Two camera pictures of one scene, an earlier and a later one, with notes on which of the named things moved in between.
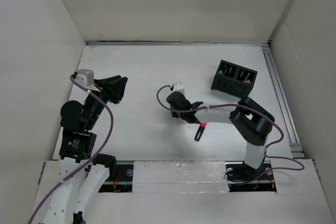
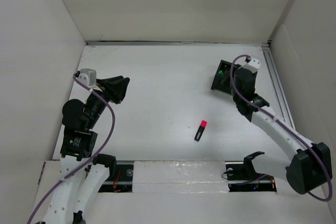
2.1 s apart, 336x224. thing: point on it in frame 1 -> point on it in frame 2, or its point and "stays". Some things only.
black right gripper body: (178, 114) -> (235, 97)
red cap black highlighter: (198, 135) stays
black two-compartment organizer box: (234, 80) stays
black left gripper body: (106, 91) stays
